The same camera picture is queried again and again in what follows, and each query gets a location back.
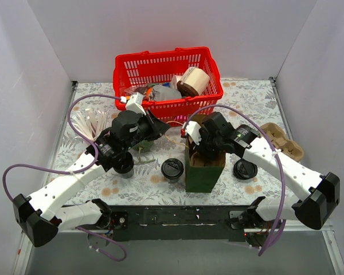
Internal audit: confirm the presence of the green paper bag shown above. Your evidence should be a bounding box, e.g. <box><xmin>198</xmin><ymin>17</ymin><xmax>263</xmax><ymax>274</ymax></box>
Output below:
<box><xmin>165</xmin><ymin>114</ymin><xmax>226</xmax><ymax>193</ymax></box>

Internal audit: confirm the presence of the dark coffee cup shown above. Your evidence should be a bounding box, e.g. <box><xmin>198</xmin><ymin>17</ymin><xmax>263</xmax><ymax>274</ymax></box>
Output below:
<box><xmin>164</xmin><ymin>175</ymin><xmax>181</xmax><ymax>183</ymax></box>
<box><xmin>114</xmin><ymin>159</ymin><xmax>134</xmax><ymax>179</ymax></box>

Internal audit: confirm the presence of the single brown cup carrier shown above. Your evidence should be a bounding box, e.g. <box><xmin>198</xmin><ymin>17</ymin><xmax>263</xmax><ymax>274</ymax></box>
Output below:
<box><xmin>190</xmin><ymin>152</ymin><xmax>215</xmax><ymax>167</ymax></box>

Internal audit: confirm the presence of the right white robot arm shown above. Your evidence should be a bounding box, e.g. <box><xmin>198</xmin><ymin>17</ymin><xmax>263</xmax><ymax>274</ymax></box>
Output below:
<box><xmin>185</xmin><ymin>112</ymin><xmax>340</xmax><ymax>230</ymax></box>

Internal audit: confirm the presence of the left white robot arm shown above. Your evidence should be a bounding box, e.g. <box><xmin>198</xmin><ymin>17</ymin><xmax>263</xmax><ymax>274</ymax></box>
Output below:
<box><xmin>13</xmin><ymin>111</ymin><xmax>170</xmax><ymax>247</ymax></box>

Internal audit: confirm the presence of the green round melon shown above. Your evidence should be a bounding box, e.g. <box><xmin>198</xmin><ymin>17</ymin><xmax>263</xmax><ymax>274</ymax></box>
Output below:
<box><xmin>132</xmin><ymin>140</ymin><xmax>155</xmax><ymax>165</ymax></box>

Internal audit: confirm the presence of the grey plastic pouch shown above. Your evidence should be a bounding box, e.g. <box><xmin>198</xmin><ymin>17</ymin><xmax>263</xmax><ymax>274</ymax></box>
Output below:
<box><xmin>150</xmin><ymin>85</ymin><xmax>182</xmax><ymax>101</ymax></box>

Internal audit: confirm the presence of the stack of black lids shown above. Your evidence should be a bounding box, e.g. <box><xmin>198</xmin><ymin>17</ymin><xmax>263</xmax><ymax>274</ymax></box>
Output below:
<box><xmin>233</xmin><ymin>159</ymin><xmax>258</xmax><ymax>180</ymax></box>

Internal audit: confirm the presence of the floral table mat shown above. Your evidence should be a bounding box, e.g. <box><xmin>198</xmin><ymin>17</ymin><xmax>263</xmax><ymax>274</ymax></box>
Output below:
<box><xmin>68</xmin><ymin>78</ymin><xmax>286</xmax><ymax>205</ymax></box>

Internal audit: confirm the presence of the pink small roll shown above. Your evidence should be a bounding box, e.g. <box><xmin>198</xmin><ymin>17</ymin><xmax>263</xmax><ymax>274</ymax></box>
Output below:
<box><xmin>170</xmin><ymin>74</ymin><xmax>182</xmax><ymax>90</ymax></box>

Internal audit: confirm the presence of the pink cup of straws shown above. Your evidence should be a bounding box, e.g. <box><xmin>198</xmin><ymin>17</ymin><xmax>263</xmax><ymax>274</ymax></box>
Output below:
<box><xmin>71</xmin><ymin>107</ymin><xmax>109</xmax><ymax>141</ymax></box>

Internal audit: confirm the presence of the beige and brown roll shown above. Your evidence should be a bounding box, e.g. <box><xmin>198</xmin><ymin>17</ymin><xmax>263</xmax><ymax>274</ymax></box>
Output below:
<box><xmin>177</xmin><ymin>67</ymin><xmax>210</xmax><ymax>97</ymax></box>

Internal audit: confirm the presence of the brown cardboard cup carrier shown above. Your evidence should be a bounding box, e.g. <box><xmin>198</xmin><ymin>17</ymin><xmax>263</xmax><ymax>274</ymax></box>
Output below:
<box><xmin>260</xmin><ymin>123</ymin><xmax>304</xmax><ymax>162</ymax></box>

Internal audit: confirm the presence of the red plastic shopping basket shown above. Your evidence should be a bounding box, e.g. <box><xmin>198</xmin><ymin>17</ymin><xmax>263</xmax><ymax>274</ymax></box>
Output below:
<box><xmin>113</xmin><ymin>47</ymin><xmax>224</xmax><ymax>127</ymax></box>

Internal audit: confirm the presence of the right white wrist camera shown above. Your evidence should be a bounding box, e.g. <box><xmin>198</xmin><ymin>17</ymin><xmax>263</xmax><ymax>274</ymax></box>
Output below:
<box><xmin>181</xmin><ymin>121</ymin><xmax>201</xmax><ymax>145</ymax></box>

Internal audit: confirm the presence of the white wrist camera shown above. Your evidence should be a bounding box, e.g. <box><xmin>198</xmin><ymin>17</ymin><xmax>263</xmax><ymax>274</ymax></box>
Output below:
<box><xmin>181</xmin><ymin>121</ymin><xmax>201</xmax><ymax>145</ymax></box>
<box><xmin>120</xmin><ymin>92</ymin><xmax>146</xmax><ymax>115</ymax></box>

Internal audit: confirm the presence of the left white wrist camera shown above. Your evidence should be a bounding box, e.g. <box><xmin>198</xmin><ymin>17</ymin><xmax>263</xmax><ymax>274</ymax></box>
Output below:
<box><xmin>120</xmin><ymin>92</ymin><xmax>146</xmax><ymax>115</ymax></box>

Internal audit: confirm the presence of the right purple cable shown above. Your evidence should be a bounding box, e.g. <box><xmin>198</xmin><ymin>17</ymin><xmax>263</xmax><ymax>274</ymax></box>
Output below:
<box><xmin>182</xmin><ymin>104</ymin><xmax>287</xmax><ymax>257</ymax></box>

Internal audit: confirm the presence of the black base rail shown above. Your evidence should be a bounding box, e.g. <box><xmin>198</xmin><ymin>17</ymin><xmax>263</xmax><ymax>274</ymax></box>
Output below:
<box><xmin>104</xmin><ymin>205</ymin><xmax>249</xmax><ymax>242</ymax></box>

